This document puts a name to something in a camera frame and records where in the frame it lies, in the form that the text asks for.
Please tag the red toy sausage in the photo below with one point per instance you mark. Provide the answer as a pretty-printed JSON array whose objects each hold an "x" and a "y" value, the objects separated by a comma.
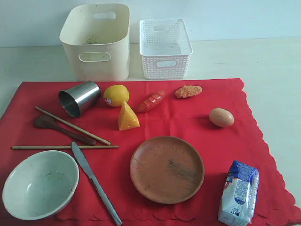
[{"x": 152, "y": 101}]

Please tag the yellow cheese wedge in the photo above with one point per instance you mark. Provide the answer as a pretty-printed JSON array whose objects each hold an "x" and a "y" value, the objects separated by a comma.
[{"x": 127, "y": 118}]

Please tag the yellow lemon with sticker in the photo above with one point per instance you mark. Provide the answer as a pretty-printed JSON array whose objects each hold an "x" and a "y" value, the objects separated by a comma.
[{"x": 115, "y": 95}]

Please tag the breaded chicken nugget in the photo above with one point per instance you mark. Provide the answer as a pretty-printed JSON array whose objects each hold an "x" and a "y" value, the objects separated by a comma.
[{"x": 188, "y": 91}]

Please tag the brown egg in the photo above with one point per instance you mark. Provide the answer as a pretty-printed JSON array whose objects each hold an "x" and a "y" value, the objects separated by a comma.
[{"x": 221, "y": 117}]

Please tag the blue white milk carton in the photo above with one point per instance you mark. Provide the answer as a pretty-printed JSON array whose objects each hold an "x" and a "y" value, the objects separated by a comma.
[{"x": 239, "y": 195}]

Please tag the red scalloped table cloth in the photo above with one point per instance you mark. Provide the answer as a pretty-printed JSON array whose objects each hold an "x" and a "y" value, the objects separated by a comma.
[{"x": 184, "y": 118}]

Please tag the brown wooden plate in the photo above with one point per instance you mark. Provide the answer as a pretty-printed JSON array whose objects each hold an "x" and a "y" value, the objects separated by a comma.
[{"x": 166, "y": 170}]

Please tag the white perforated plastic basket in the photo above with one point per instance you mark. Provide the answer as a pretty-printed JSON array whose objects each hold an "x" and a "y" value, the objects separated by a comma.
[{"x": 165, "y": 48}]

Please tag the stainless steel cup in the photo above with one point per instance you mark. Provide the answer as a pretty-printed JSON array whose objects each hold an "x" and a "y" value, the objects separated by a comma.
[{"x": 77, "y": 99}]

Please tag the cream plastic storage bin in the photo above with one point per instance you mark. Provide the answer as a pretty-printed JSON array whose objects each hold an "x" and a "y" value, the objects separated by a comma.
[{"x": 95, "y": 38}]

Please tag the stainless steel table knife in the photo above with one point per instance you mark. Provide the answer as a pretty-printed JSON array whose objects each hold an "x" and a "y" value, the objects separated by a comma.
[{"x": 88, "y": 171}]

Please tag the upper wooden chopstick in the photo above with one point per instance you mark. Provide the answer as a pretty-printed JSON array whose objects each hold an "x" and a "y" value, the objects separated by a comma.
[{"x": 73, "y": 126}]

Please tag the wooden chopstick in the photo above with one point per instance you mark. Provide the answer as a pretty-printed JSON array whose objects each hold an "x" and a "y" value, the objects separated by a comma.
[
  {"x": 54, "y": 147},
  {"x": 73, "y": 126}
]

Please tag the dark wooden spoon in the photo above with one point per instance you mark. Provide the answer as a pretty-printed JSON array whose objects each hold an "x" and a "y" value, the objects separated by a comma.
[{"x": 46, "y": 122}]

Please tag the pale green bowl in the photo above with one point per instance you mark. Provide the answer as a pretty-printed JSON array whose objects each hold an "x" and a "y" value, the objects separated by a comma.
[{"x": 41, "y": 185}]

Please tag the lower wooden chopstick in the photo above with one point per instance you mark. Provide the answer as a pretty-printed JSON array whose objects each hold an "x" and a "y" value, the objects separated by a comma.
[{"x": 54, "y": 147}]

